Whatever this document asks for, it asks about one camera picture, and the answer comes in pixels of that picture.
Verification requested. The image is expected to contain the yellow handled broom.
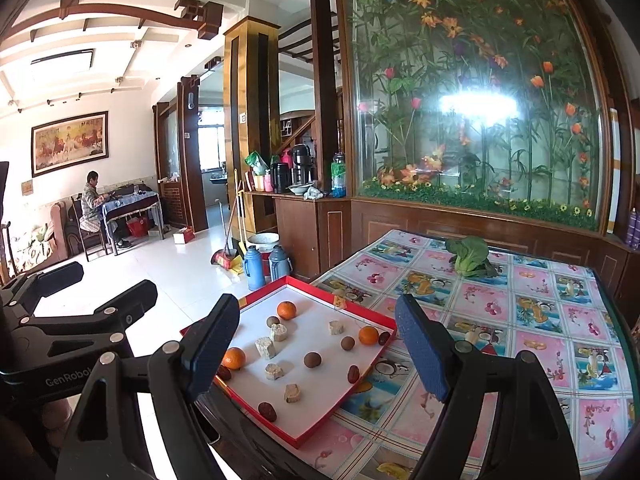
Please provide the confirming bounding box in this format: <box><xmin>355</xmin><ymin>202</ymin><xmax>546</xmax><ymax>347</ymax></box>
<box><xmin>235</xmin><ymin>180</ymin><xmax>248</xmax><ymax>261</ymax></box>

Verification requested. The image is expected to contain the white basin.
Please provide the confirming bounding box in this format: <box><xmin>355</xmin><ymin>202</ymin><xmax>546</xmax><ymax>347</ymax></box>
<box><xmin>247</xmin><ymin>232</ymin><xmax>280</xmax><ymax>251</ymax></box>

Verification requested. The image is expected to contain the glass artificial flower display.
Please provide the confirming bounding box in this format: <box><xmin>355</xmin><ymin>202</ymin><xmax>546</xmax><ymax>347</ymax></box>
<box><xmin>331</xmin><ymin>0</ymin><xmax>626</xmax><ymax>233</ymax></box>

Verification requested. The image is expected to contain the framed horse painting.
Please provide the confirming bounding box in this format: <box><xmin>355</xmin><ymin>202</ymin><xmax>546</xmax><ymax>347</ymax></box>
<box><xmin>31</xmin><ymin>111</ymin><xmax>109</xmax><ymax>178</ymax></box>

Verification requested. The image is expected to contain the glass top dining table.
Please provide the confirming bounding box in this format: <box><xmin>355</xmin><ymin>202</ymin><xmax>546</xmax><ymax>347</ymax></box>
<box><xmin>195</xmin><ymin>227</ymin><xmax>640</xmax><ymax>480</ymax></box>

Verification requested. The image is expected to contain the red-rimmed white tray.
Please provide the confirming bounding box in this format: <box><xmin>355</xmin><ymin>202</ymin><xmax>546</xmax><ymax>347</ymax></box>
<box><xmin>180</xmin><ymin>275</ymin><xmax>398</xmax><ymax>450</ymax></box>

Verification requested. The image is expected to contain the person's left hand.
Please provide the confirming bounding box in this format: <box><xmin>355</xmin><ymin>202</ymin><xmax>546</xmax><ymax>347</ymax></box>
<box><xmin>41</xmin><ymin>398</ymin><xmax>75</xmax><ymax>429</ymax></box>

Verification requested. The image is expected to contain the wooden sofa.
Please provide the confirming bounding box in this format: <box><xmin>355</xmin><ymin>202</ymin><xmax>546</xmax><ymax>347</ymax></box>
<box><xmin>0</xmin><ymin>200</ymin><xmax>71</xmax><ymax>278</ymax></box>

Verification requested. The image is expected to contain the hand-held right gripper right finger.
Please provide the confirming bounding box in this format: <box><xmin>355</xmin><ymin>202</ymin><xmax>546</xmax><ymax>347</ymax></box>
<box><xmin>395</xmin><ymin>293</ymin><xmax>581</xmax><ymax>480</ymax></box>

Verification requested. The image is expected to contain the green bok choy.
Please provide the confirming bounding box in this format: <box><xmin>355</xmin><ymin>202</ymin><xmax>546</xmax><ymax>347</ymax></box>
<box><xmin>444</xmin><ymin>236</ymin><xmax>500</xmax><ymax>278</ymax></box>

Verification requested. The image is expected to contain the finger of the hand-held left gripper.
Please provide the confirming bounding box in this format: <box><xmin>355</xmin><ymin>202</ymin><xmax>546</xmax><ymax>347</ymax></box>
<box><xmin>0</xmin><ymin>261</ymin><xmax>85</xmax><ymax>317</ymax></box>
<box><xmin>21</xmin><ymin>279</ymin><xmax>159</xmax><ymax>337</ymax></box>

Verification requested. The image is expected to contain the dark wooden pillar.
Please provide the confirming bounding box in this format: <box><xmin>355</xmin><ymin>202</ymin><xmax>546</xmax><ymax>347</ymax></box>
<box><xmin>308</xmin><ymin>0</ymin><xmax>341</xmax><ymax>196</ymax></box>

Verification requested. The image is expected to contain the wooden ceiling beam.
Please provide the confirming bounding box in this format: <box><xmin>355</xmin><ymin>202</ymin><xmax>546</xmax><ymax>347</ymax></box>
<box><xmin>0</xmin><ymin>0</ymin><xmax>224</xmax><ymax>43</ymax></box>

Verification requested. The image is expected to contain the black coffee pot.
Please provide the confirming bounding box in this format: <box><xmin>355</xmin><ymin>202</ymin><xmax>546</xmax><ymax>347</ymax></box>
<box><xmin>291</xmin><ymin>144</ymin><xmax>315</xmax><ymax>187</ymax></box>

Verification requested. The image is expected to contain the green snack bag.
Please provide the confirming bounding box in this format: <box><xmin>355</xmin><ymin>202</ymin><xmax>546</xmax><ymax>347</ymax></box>
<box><xmin>244</xmin><ymin>151</ymin><xmax>270</xmax><ymax>177</ymax></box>

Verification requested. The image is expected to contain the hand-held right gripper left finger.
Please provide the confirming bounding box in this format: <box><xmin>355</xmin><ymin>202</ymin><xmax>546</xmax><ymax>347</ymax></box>
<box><xmin>55</xmin><ymin>293</ymin><xmax>241</xmax><ymax>480</ymax></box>

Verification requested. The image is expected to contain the red dustpan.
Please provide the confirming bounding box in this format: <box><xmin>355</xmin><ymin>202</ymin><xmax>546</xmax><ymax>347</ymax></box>
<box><xmin>210</xmin><ymin>249</ymin><xmax>246</xmax><ymax>273</ymax></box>

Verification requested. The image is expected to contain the white rolled poster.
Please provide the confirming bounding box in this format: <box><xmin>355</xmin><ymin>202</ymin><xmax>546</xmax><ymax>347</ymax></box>
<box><xmin>605</xmin><ymin>110</ymin><xmax>623</xmax><ymax>233</ymax></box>

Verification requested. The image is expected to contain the dark wooden chair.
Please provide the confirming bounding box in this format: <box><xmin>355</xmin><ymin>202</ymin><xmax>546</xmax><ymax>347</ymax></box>
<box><xmin>69</xmin><ymin>195</ymin><xmax>111</xmax><ymax>262</ymax></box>

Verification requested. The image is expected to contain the blue thermos flask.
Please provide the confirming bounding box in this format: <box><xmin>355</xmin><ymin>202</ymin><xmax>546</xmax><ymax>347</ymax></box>
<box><xmin>268</xmin><ymin>245</ymin><xmax>292</xmax><ymax>281</ymax></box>
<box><xmin>242</xmin><ymin>245</ymin><xmax>263</xmax><ymax>291</ymax></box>

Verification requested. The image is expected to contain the wooden partition frame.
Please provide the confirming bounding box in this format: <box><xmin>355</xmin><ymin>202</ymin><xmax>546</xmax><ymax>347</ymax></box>
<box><xmin>151</xmin><ymin>76</ymin><xmax>208</xmax><ymax>233</ymax></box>

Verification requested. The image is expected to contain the black thermos jug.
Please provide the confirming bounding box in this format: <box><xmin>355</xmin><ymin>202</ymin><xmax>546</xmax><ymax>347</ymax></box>
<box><xmin>270</xmin><ymin>161</ymin><xmax>291</xmax><ymax>194</ymax></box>

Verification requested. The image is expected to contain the yellow wooden pillar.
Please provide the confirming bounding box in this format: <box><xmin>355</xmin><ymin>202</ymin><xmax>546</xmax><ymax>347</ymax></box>
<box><xmin>222</xmin><ymin>16</ymin><xmax>282</xmax><ymax>233</ymax></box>

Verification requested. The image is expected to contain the green plastic bottle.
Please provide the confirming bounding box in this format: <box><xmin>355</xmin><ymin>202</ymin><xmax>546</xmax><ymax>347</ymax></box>
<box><xmin>331</xmin><ymin>151</ymin><xmax>347</xmax><ymax>198</ymax></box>

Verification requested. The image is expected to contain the small cloth covered table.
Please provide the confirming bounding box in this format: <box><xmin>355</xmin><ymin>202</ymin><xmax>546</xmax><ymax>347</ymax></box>
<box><xmin>101</xmin><ymin>187</ymin><xmax>166</xmax><ymax>256</ymax></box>

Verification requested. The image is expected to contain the flat ceiling light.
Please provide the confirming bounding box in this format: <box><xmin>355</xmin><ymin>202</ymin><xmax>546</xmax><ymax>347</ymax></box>
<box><xmin>30</xmin><ymin>49</ymin><xmax>95</xmax><ymax>80</ymax></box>

